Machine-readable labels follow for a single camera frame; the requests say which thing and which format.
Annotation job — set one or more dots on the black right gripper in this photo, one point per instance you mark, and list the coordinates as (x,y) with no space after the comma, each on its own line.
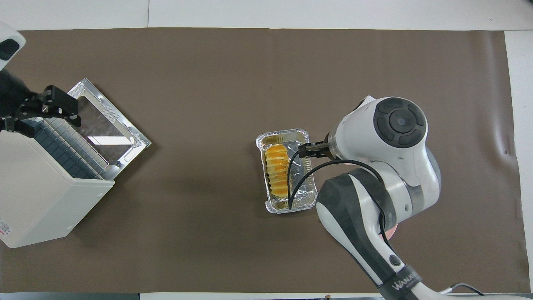
(318,151)

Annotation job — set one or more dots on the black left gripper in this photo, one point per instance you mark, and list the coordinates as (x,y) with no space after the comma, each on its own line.
(54,102)

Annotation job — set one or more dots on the aluminium foil tray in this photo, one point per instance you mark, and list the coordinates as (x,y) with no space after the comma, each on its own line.
(302,183)

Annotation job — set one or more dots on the golden ridged bread loaf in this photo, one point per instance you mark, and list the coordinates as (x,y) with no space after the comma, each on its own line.
(277,171)

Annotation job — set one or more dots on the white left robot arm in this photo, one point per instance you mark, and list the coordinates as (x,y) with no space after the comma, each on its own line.
(8,41)

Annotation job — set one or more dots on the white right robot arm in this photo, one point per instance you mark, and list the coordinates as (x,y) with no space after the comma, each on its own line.
(387,166)

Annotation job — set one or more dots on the glass oven door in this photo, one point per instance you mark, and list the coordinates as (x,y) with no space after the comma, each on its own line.
(104,121)

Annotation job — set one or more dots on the cream toaster oven body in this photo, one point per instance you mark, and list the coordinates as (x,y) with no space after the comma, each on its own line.
(37,200)

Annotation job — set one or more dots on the pink round plate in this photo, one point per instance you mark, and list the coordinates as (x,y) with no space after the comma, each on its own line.
(391,231)

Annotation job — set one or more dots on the brown table mat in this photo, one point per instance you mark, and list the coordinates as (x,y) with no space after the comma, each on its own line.
(208,83)

